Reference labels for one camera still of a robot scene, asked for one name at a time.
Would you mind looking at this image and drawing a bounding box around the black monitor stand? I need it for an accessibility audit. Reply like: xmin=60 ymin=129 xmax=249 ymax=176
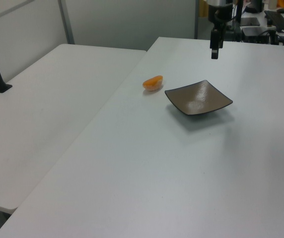
xmin=244 ymin=0 xmax=264 ymax=13

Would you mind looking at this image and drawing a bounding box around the thin black upright stand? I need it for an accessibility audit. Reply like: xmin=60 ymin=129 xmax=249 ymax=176
xmin=234 ymin=0 xmax=244 ymax=42

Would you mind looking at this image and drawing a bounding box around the square brown ceramic plate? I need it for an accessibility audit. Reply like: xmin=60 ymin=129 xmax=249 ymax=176
xmin=164 ymin=79 xmax=233 ymax=117

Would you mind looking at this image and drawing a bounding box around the black computer keyboard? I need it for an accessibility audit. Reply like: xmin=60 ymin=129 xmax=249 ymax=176
xmin=264 ymin=10 xmax=284 ymax=31

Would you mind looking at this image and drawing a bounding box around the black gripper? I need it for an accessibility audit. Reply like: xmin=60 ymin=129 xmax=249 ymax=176
xmin=208 ymin=3 xmax=233 ymax=60

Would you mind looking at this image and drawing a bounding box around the orange bread piece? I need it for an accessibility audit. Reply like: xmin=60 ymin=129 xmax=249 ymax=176
xmin=142 ymin=74 xmax=164 ymax=93

